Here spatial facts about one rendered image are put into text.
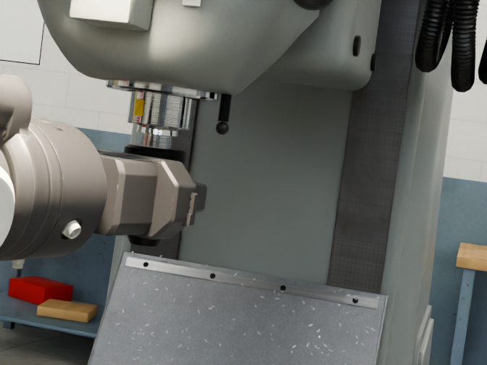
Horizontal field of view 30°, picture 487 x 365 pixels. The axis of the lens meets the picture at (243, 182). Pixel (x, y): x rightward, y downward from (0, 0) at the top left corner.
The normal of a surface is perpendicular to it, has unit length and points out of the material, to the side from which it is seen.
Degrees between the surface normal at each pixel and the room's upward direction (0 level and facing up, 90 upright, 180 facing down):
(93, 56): 134
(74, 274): 90
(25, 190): 88
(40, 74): 90
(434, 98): 80
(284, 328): 63
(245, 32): 115
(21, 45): 90
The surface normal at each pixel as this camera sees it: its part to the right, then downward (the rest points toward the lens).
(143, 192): 0.86, 0.14
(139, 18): 0.96, 0.14
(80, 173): 0.85, -0.22
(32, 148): 0.73, -0.55
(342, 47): 0.50, 0.11
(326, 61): -0.14, 0.50
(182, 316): -0.18, -0.41
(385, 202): -0.25, 0.02
